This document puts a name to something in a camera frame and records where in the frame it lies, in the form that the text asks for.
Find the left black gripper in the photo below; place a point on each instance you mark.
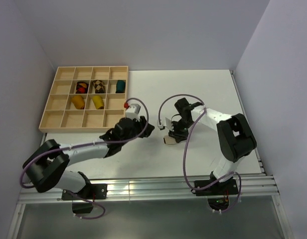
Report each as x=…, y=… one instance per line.
x=141, y=124

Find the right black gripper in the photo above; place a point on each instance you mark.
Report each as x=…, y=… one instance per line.
x=179, y=136

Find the cream brown striped sock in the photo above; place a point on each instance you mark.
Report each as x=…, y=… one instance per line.
x=169, y=140

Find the yellow bear sock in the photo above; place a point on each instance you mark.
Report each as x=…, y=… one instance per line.
x=98, y=102

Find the mustard yellow sock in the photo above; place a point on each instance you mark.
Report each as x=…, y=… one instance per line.
x=78, y=102

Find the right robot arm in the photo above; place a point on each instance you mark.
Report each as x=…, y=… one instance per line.
x=236, y=139

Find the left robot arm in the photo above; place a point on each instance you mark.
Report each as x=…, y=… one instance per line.
x=47, y=166

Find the dark green rolled sock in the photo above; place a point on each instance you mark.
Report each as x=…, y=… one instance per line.
x=120, y=87

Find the brown checkered rolled sock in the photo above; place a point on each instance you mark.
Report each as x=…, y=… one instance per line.
x=98, y=86

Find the wooden compartment tray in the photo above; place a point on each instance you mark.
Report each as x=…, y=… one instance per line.
x=60, y=115

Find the red black rolled sock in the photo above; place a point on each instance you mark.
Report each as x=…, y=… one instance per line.
x=81, y=87

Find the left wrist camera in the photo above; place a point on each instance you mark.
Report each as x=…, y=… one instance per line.
x=132, y=111

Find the aluminium frame rail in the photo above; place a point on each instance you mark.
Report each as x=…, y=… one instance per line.
x=165, y=188

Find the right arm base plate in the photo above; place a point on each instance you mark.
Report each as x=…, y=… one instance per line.
x=220, y=188

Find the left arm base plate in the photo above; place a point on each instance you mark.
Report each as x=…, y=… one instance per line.
x=89, y=192

